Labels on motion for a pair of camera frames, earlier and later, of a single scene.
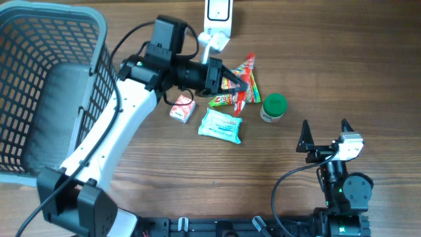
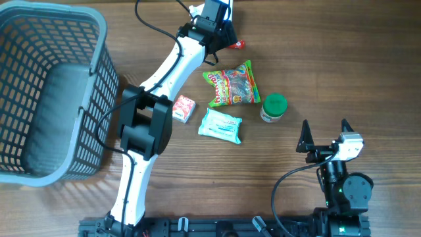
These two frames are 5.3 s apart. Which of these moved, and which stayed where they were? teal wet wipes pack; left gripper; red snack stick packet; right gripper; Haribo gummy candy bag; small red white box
Moved: red snack stick packet; left gripper
Stayed: teal wet wipes pack; right gripper; Haribo gummy candy bag; small red white box
